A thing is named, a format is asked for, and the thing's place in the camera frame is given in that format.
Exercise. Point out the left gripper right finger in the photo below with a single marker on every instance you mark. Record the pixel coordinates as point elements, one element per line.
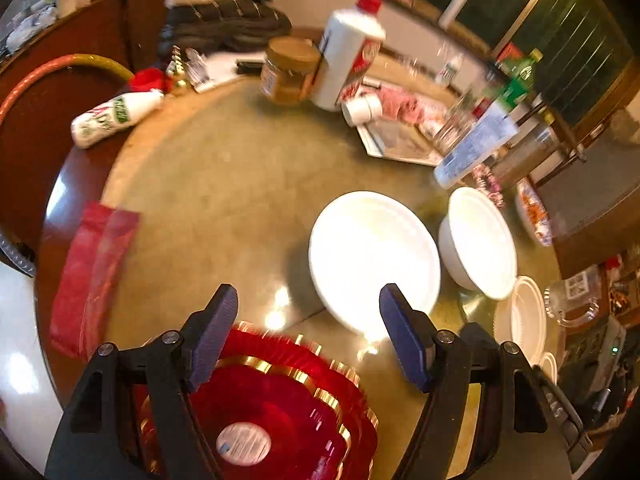
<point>438,363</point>

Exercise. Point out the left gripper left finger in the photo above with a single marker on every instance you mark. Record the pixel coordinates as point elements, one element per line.
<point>98,422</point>

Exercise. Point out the white paper bowl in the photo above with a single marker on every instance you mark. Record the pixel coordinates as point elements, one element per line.
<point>477,246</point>

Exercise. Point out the white paper plate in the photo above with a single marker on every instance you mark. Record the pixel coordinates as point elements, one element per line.
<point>359,243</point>

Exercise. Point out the small white plastic bowl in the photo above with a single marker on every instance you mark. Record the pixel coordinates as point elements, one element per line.
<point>549,366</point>

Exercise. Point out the white ribbed plastic bowl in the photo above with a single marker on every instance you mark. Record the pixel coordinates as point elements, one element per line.
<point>521,318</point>

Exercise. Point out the small red scalloped plate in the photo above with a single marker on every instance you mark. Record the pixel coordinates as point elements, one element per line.
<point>266,421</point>

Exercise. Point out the glass mug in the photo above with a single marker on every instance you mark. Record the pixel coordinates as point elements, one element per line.
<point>574,302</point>

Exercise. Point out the large red scalloped plate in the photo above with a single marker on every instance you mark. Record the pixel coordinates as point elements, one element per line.
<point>340,380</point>

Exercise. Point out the red packet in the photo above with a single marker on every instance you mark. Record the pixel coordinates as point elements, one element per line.
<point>89,277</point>

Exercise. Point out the blue plate with food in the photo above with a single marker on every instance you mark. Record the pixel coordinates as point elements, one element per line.
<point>533,213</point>

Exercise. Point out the steel thermos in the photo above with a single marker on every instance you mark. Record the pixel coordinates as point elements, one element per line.
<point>528,154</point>

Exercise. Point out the white yogurt drink bottle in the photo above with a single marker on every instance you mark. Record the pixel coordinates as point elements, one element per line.
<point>117,114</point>

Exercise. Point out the clear labelled bottle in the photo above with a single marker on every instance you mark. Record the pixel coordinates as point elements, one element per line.
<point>490,132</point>

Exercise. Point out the book on table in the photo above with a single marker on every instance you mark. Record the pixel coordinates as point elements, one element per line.
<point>397,141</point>

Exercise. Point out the green soda bottle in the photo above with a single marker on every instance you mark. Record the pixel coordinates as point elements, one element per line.
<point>516,76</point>

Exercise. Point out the gold perfume bottle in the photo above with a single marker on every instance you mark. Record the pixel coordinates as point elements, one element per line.
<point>176,71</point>

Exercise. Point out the pink cloth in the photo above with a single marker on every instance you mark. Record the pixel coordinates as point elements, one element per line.
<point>401,105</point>

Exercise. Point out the white pill bottle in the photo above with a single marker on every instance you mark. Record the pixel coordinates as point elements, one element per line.
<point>363,109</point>

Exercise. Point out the hula hoop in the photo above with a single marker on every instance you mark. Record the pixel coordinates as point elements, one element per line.
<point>61,63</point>

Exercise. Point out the peanut butter jar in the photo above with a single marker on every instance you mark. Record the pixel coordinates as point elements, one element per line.
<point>288,69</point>

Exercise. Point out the white paper roll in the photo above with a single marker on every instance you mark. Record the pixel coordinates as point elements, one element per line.
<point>451,12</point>

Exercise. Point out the white liquor bottle red cap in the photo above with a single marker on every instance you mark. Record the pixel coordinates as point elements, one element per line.
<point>349,45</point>

